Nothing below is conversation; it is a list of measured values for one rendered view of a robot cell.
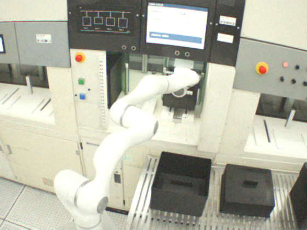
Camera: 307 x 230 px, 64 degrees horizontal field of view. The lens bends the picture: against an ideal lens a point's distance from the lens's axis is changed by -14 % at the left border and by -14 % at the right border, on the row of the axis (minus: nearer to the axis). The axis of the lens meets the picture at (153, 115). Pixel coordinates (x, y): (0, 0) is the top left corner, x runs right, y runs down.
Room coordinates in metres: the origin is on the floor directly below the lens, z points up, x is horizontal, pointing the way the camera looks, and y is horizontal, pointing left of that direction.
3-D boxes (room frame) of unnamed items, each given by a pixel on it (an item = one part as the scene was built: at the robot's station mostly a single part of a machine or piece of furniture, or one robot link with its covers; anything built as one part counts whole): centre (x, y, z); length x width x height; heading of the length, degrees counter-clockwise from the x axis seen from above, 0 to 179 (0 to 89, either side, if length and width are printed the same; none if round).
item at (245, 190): (0.97, -0.55, 0.83); 0.29 x 0.29 x 0.13; 80
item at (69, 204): (0.66, 0.28, 1.07); 0.19 x 0.12 x 0.24; 62
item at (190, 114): (1.59, -0.17, 0.89); 0.22 x 0.21 x 0.04; 172
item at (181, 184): (0.98, -0.17, 0.85); 0.28 x 0.28 x 0.17; 80
